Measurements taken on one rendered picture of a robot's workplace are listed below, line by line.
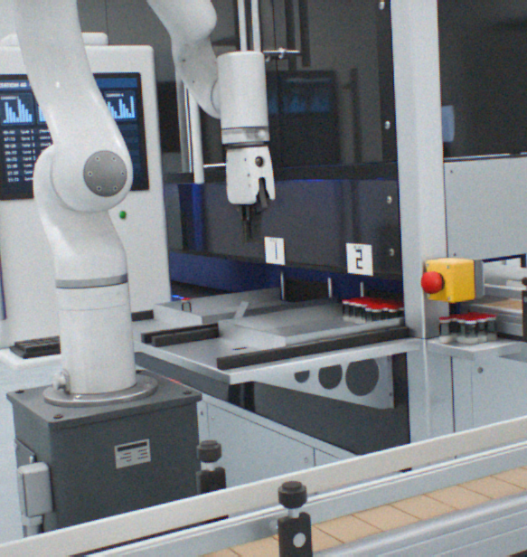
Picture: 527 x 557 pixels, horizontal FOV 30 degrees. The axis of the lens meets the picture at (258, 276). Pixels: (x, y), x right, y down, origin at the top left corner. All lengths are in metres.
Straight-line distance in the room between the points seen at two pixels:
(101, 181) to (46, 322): 1.08
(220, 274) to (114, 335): 1.14
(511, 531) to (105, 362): 0.89
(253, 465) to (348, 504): 1.74
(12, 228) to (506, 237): 1.23
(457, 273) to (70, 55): 0.75
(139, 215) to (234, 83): 0.97
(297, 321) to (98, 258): 0.61
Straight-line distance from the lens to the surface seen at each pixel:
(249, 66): 1.71
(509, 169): 1.94
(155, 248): 2.63
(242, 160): 1.71
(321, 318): 2.07
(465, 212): 1.87
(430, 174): 1.81
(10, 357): 2.38
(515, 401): 2.01
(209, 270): 2.75
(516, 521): 0.86
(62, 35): 1.57
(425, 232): 1.81
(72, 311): 1.58
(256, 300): 2.38
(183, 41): 1.70
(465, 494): 0.88
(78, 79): 1.57
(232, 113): 1.71
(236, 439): 2.57
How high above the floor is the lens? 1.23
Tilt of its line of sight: 7 degrees down
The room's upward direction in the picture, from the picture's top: 4 degrees counter-clockwise
